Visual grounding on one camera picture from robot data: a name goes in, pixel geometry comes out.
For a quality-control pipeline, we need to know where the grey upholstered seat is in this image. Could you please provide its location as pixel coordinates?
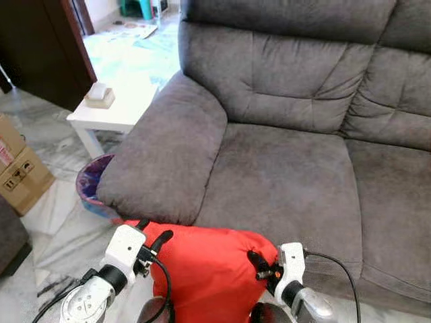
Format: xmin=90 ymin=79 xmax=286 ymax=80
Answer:
xmin=0 ymin=198 xmax=32 ymax=277

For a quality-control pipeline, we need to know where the dark right robot leg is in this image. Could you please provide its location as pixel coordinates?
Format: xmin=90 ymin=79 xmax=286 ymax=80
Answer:
xmin=250 ymin=302 xmax=291 ymax=323

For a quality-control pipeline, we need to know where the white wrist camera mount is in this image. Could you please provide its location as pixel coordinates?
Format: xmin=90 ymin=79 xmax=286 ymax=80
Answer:
xmin=100 ymin=225 xmax=148 ymax=287
xmin=274 ymin=242 xmax=308 ymax=289

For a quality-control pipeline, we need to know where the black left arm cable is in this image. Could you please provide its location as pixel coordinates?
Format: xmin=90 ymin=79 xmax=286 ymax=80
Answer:
xmin=141 ymin=254 xmax=173 ymax=323

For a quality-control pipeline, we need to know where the white side table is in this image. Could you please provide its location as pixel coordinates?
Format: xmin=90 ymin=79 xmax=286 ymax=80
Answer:
xmin=67 ymin=81 xmax=160 ymax=159

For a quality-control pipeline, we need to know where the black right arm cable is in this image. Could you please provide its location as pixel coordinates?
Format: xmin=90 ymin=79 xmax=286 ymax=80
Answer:
xmin=304 ymin=250 xmax=362 ymax=323

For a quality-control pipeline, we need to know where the dark robot leg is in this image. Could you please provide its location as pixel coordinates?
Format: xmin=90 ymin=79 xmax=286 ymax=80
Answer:
xmin=137 ymin=297 xmax=170 ymax=323
xmin=250 ymin=302 xmax=291 ymax=323

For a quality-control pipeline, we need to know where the dark left robot leg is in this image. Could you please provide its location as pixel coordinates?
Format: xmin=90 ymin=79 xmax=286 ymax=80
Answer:
xmin=137 ymin=297 xmax=170 ymax=323

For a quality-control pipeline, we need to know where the large printed cardboard box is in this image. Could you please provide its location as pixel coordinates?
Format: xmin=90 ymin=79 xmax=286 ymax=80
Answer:
xmin=0 ymin=113 xmax=57 ymax=217

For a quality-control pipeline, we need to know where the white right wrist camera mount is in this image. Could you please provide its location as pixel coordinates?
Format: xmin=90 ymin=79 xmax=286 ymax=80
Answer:
xmin=274 ymin=242 xmax=308 ymax=289

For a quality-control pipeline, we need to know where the red pillow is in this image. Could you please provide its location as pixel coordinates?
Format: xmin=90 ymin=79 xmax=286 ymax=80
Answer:
xmin=124 ymin=221 xmax=281 ymax=323

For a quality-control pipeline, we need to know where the dark wooden door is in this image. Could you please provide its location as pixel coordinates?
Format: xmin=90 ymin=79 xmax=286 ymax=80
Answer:
xmin=0 ymin=0 xmax=98 ymax=112

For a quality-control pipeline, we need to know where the beige tissue box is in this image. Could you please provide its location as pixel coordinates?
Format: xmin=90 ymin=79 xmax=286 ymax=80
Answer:
xmin=84 ymin=81 xmax=116 ymax=110

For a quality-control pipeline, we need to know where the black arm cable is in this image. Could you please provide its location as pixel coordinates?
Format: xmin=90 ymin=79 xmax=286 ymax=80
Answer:
xmin=141 ymin=254 xmax=173 ymax=323
xmin=304 ymin=250 xmax=362 ymax=323

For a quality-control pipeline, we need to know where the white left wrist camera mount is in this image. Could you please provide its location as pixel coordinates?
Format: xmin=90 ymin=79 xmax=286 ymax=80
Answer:
xmin=100 ymin=225 xmax=148 ymax=287

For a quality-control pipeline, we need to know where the purple basket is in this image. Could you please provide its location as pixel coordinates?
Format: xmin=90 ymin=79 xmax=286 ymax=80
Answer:
xmin=75 ymin=153 xmax=126 ymax=222

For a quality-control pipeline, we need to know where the grey fabric sofa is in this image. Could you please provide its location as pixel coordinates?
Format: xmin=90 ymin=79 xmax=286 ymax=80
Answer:
xmin=96 ymin=0 xmax=431 ymax=317

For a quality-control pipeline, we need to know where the pale turquoise floor mat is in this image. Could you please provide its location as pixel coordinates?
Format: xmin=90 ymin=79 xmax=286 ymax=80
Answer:
xmin=84 ymin=23 xmax=183 ymax=89

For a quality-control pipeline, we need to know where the green plastic stool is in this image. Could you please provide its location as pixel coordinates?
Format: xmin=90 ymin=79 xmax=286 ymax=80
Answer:
xmin=120 ymin=0 xmax=163 ymax=20

